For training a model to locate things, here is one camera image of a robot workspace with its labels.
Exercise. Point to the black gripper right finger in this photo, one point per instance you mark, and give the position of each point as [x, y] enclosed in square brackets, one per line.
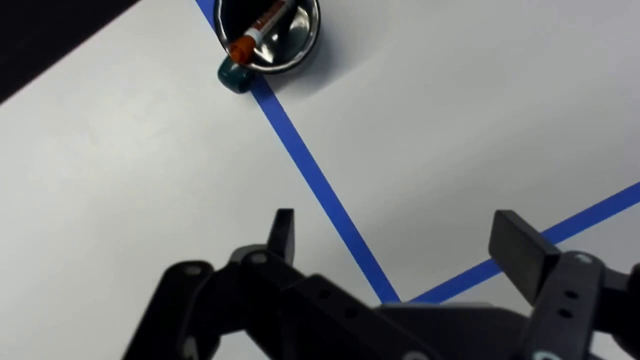
[572, 300]

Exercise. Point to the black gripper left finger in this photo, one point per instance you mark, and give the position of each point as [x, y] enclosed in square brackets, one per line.
[266, 312]

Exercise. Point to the orange Expo dry-erase marker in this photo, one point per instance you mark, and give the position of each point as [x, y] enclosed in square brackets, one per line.
[257, 33]

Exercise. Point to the blue tape strip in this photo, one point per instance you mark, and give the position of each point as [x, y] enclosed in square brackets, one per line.
[313, 173]
[587, 217]

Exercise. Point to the dark teal speckled mug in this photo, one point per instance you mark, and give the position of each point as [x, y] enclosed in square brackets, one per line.
[292, 41]

